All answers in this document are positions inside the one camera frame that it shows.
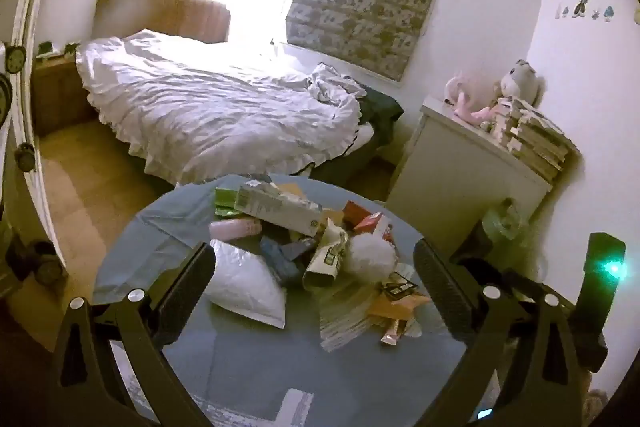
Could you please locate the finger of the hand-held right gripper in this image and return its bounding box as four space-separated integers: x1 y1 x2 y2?
450 218 581 308

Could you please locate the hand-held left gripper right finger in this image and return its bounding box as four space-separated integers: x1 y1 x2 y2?
412 238 608 427

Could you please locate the orange snack packet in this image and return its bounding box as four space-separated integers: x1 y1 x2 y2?
367 292 432 324

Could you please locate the white dresser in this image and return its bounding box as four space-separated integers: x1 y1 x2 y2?
387 94 581 253

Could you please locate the bed with brown headboard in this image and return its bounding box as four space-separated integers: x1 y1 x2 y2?
75 0 406 188

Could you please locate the white plastic mailer bag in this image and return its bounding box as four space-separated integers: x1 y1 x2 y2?
202 239 287 329

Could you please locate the white ruffled duvet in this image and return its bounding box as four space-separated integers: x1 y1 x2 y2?
75 29 376 185

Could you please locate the green box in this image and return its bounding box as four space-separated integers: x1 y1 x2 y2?
215 187 242 220

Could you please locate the wooden nightstand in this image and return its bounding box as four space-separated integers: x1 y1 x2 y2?
30 54 97 138

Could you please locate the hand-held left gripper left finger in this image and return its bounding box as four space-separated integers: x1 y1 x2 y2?
50 242 221 427

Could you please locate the orange and white box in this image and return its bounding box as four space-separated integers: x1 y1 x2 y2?
352 212 394 241

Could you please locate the pink bottle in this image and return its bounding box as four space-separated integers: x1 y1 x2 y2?
209 218 263 242

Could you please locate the dark blue small box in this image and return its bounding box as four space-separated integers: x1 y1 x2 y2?
282 238 319 264

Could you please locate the blue packet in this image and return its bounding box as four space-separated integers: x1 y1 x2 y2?
260 237 303 286

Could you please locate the paper cup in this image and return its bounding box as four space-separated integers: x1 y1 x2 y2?
302 217 351 292

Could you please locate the white door frame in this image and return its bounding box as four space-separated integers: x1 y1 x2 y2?
9 0 83 258

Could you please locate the white plush toy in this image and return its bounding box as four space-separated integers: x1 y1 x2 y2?
500 59 546 108

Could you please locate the long white carton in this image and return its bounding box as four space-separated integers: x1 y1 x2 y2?
235 183 324 238

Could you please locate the dark cloth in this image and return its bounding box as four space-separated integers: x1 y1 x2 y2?
357 84 405 128

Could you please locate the red box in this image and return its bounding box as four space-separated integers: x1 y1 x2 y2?
342 201 373 228

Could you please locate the white fluffy ball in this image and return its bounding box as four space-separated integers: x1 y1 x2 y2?
345 234 396 284

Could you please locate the pink plush toy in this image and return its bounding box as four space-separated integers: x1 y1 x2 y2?
444 74 502 124

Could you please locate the stack of books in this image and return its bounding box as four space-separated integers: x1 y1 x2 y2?
492 99 582 182

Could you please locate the black snack packet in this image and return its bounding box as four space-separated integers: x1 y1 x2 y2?
379 272 421 301

